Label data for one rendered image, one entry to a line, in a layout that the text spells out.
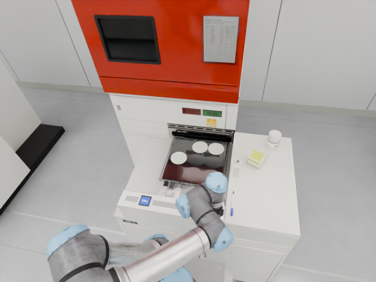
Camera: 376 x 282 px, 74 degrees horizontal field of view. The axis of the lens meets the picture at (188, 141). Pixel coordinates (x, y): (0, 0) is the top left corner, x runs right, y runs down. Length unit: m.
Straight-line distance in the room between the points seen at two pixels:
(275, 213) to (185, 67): 0.85
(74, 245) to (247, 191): 0.89
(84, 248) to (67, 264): 0.05
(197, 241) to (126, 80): 1.01
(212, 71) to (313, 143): 1.99
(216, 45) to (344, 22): 1.90
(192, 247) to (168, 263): 0.08
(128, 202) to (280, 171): 0.83
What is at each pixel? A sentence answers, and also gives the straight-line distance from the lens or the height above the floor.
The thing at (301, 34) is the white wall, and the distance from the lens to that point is 2.93.
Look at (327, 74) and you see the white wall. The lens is 3.21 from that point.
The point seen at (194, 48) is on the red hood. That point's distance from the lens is 1.26.
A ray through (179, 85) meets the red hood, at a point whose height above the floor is 1.32.
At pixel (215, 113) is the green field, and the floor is 1.10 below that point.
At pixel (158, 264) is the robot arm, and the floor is 1.41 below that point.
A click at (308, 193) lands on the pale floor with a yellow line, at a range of 2.64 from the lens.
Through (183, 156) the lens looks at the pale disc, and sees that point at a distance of 1.56.
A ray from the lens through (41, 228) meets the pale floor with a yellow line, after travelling 2.72.
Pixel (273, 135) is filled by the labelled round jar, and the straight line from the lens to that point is 1.50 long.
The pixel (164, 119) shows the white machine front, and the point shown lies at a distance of 1.66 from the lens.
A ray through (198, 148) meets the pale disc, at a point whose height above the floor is 0.90.
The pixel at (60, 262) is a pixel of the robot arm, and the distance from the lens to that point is 0.74.
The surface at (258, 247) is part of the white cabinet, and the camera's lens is 1.46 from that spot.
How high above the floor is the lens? 2.10
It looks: 47 degrees down
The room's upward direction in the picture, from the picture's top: 5 degrees counter-clockwise
